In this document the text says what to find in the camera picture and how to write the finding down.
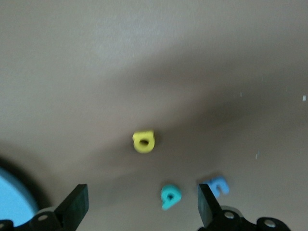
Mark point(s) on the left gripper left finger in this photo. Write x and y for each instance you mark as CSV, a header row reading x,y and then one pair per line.
x,y
74,207

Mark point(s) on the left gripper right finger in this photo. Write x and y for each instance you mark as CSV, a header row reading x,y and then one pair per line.
x,y
207,204

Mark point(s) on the blue foam letter m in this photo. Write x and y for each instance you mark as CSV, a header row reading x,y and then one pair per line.
x,y
220,186

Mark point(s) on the teal foam letter b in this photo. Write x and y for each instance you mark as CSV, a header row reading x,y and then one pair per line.
x,y
174,192

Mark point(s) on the yellow foam letter d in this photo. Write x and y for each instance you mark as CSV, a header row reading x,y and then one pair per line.
x,y
138,146

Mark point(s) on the blue plate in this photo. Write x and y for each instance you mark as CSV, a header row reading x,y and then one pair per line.
x,y
12,197

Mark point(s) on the brown table cover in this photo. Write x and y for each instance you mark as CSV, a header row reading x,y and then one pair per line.
x,y
154,60

